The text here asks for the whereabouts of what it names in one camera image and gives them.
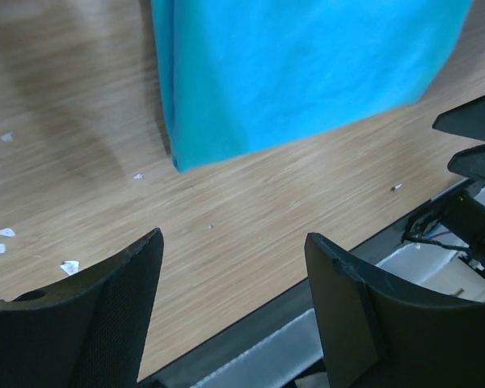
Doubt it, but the cyan t shirt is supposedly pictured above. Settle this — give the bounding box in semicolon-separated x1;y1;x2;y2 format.
151;1;472;172

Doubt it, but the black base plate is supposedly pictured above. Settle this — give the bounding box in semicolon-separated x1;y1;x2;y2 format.
137;177;474;388

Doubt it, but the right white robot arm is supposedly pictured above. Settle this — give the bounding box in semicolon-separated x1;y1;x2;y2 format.
403;95;485;267

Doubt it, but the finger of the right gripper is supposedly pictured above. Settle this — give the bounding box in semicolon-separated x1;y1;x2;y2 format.
432;95;485;141
447;144;485;183

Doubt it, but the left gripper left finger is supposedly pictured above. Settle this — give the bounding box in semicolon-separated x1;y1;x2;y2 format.
0;229;164;387

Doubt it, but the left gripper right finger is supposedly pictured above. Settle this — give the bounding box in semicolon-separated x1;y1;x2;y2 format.
304;233;485;387

